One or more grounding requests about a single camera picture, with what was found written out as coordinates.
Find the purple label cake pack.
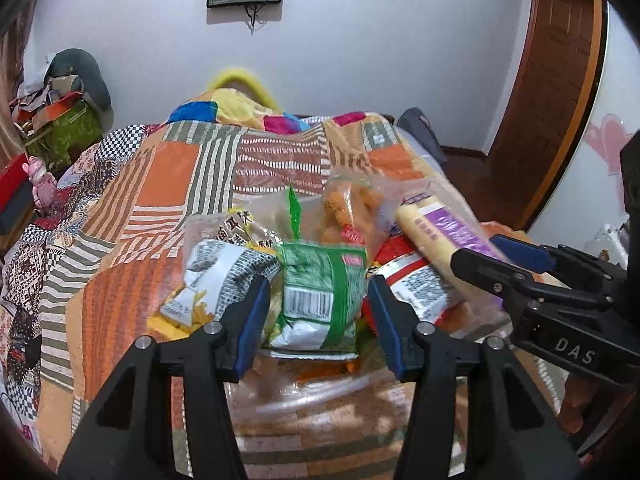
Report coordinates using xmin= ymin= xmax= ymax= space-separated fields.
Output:
xmin=396 ymin=195 xmax=506 ymax=306

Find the red white snack bag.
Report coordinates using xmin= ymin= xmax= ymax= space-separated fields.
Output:
xmin=367 ymin=234 xmax=468 ymax=334

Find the fried orange snack bag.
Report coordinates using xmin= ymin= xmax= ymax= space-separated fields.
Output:
xmin=317 ymin=171 xmax=397 ymax=262

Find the yellow chip bag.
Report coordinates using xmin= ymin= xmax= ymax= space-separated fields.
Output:
xmin=146 ymin=240 xmax=281 ymax=340

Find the green white snack bag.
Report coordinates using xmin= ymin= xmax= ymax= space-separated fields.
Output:
xmin=266 ymin=240 xmax=367 ymax=361

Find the green edged cat ear snack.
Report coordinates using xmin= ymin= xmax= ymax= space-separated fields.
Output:
xmin=183 ymin=186 xmax=302 ymax=260

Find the person right hand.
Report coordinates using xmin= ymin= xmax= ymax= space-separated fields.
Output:
xmin=558 ymin=374 xmax=599 ymax=434

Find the white heart sliding door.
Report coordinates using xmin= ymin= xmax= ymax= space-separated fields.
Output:
xmin=528 ymin=6 xmax=639 ymax=249

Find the clear plastic storage bin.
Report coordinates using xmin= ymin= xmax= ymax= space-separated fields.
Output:
xmin=227 ymin=327 xmax=413 ymax=453

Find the patchwork bed quilt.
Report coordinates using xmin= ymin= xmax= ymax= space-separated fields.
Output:
xmin=0 ymin=86 xmax=566 ymax=480

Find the dark backpack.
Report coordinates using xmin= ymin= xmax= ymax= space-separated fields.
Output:
xmin=396 ymin=107 xmax=447 ymax=165

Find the brown wooden door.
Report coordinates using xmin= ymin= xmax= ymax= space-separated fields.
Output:
xmin=488 ymin=0 xmax=608 ymax=230

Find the dark grey box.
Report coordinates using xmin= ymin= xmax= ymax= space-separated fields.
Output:
xmin=0 ymin=188 xmax=32 ymax=235

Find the pink rabbit toy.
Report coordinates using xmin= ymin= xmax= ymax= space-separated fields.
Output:
xmin=22 ymin=156 xmax=58 ymax=211

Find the red shoe box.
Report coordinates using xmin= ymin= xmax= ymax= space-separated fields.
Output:
xmin=0 ymin=154 xmax=27 ymax=210

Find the green cardboard box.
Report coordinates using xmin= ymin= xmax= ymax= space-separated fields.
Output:
xmin=25 ymin=100 xmax=102 ymax=174

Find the yellow headboard cushion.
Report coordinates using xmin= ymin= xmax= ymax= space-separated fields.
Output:
xmin=207 ymin=66 xmax=283 ymax=113

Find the grey green pillow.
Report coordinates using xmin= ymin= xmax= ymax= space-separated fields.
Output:
xmin=46 ymin=48 xmax=112 ymax=112

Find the striped brown curtain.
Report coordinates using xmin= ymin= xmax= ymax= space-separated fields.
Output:
xmin=0 ymin=0 xmax=37 ymax=171

